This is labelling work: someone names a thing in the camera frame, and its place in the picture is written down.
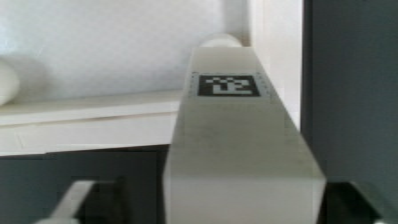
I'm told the white leg with marker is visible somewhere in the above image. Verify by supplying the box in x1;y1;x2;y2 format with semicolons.
0;60;19;106

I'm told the white desk top tray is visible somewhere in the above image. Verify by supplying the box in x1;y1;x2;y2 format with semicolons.
0;0;304;156

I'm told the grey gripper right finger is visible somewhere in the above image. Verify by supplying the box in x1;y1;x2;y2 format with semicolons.
321;182;391;224

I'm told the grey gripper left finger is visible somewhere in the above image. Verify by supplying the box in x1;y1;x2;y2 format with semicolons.
32;180;124;224

